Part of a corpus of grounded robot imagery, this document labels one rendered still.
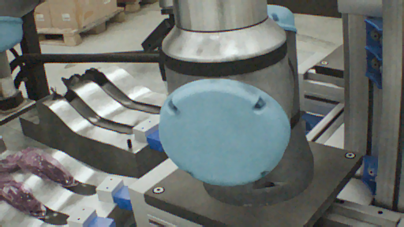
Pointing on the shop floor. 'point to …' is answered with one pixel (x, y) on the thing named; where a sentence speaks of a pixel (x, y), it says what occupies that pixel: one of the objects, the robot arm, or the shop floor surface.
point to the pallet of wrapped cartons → (75, 19)
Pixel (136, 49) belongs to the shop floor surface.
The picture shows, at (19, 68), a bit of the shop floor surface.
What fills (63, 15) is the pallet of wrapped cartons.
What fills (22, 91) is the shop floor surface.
